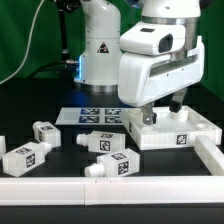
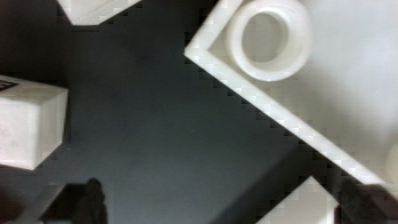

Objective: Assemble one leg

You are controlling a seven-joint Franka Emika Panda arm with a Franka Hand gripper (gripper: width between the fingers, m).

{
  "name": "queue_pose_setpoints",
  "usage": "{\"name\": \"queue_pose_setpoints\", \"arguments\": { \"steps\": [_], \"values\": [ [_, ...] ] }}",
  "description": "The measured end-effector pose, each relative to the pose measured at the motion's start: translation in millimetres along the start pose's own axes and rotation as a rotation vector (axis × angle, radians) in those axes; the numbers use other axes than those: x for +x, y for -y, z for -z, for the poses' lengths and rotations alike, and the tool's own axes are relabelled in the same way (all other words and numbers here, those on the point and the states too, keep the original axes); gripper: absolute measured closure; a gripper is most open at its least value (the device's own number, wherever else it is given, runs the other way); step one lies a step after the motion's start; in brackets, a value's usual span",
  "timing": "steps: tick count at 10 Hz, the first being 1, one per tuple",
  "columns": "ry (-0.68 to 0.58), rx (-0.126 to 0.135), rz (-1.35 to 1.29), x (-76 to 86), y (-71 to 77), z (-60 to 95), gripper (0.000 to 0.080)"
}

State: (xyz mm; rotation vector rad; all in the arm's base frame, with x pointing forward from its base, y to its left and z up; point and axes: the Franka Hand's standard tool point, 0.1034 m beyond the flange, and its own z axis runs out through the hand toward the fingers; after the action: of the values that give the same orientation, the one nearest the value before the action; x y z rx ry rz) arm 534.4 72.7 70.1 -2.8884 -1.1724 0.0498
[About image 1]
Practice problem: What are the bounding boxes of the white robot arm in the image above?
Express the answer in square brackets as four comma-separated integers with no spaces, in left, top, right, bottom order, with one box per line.
[79,0,212,125]

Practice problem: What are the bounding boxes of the white fence rail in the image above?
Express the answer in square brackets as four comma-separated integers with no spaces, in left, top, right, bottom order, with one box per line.
[194,136,224,176]
[0,176,224,206]

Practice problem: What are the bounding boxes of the white front fence rail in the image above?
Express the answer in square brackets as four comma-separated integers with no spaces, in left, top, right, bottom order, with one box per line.
[0,176,224,206]

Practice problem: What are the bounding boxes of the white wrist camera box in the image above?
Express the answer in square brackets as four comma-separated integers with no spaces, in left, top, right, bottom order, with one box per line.
[119,22,186,56]

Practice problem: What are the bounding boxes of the black cable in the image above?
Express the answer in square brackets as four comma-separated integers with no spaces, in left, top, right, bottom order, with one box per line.
[27,59,81,80]

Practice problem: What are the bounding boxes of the white square table top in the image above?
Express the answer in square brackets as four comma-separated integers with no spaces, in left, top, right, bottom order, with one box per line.
[121,106,222,150]

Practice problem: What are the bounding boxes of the white right fence rail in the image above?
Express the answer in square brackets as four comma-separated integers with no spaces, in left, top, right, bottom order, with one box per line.
[194,136,224,176]

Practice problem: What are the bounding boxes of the white cable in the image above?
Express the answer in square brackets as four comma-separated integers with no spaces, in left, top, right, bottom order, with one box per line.
[0,0,46,86]

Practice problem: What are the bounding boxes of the white tag sheet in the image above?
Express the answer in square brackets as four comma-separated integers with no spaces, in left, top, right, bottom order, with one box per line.
[56,107,124,125]

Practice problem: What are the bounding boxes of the black stand pole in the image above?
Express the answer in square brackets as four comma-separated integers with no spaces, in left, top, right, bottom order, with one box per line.
[53,0,80,61]

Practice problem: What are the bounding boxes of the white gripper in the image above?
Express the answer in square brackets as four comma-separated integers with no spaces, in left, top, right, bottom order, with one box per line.
[118,36,204,125]

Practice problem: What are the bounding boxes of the white block at left edge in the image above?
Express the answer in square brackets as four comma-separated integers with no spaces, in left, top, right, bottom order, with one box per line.
[0,136,6,160]

